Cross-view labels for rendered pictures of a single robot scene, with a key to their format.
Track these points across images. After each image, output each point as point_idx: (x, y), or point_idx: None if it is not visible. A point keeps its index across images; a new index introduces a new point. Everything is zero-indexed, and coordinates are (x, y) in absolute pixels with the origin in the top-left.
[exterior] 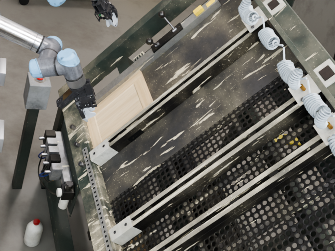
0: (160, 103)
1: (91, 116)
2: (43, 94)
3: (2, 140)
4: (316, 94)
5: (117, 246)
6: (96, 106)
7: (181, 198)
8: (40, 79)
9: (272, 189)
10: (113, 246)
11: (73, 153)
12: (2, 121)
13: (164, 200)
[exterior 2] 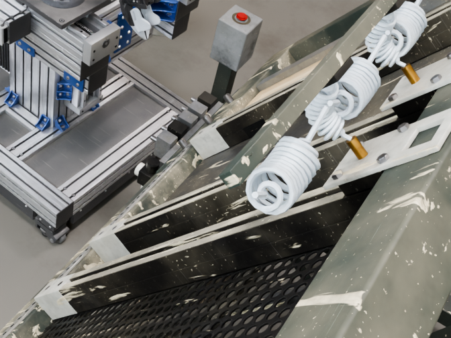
0: (301, 82)
1: (144, 29)
2: (234, 42)
3: (90, 45)
4: (364, 62)
5: (94, 258)
6: (145, 8)
7: (182, 224)
8: (239, 18)
9: (241, 255)
10: (88, 253)
11: (198, 130)
12: (116, 27)
13: (159, 212)
